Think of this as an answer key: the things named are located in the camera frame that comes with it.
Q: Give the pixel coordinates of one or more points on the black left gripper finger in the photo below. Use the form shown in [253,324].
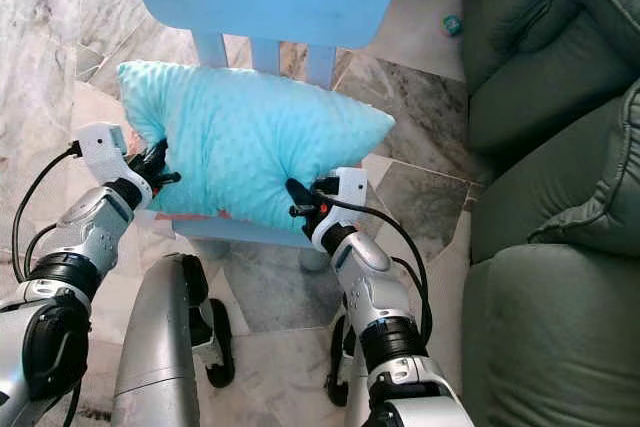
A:
[154,160]

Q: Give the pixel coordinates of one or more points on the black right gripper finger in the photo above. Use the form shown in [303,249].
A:
[301,197]

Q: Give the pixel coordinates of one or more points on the teal dotted pillow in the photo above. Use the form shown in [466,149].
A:
[250,137]

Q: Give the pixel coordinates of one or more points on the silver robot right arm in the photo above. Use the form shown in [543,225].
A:
[370,282]

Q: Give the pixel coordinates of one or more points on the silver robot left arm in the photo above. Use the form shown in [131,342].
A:
[95,232]

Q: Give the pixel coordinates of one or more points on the green leather sofa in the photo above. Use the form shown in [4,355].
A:
[540,7]
[550,347]

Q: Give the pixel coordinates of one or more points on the pink cushion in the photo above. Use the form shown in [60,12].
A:
[180,215]

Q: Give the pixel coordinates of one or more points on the silver robot right leg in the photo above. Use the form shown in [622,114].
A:
[345,377]

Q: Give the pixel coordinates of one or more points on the silver robot leg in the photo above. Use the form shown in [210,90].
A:
[345,377]
[160,347]

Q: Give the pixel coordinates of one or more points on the silver robot left leg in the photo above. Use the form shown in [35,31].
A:
[160,347]

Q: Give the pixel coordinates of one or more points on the small teal ball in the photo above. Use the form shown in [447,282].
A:
[452,25]

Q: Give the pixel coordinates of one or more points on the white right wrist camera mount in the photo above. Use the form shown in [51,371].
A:
[350,187]

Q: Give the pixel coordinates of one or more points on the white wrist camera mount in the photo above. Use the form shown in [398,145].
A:
[350,187]
[105,152]

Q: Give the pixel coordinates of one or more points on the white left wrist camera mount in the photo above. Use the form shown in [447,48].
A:
[105,152]

